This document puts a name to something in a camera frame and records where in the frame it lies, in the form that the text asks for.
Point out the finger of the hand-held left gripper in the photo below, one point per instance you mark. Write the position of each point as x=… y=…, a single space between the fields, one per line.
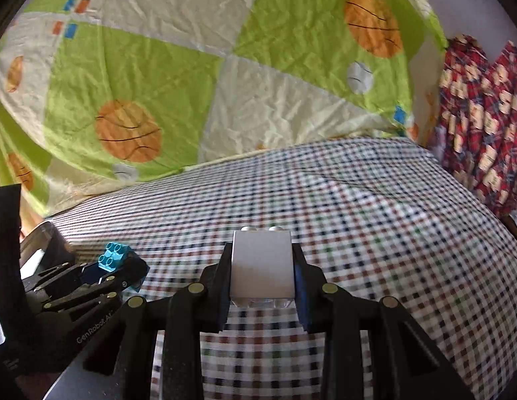
x=117 y=285
x=58 y=275

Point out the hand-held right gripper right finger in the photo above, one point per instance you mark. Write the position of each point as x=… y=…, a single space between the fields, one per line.
x=302 y=291

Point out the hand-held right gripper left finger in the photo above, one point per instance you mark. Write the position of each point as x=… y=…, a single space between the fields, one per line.
x=223 y=287

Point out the blue toy brick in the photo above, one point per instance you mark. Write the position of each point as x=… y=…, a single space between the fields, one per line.
x=112 y=258

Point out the round metal tin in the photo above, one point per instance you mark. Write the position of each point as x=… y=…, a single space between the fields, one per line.
x=38 y=237

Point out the white toy brick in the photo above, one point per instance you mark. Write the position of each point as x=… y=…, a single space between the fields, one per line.
x=262 y=266

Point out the checkered tablecloth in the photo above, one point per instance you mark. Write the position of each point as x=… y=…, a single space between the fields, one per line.
x=346 y=196

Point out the green basketball print sheet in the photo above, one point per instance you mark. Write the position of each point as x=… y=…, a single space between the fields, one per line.
x=179 y=71

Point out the red patterned cloth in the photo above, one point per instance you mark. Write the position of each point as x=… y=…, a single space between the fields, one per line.
x=483 y=133

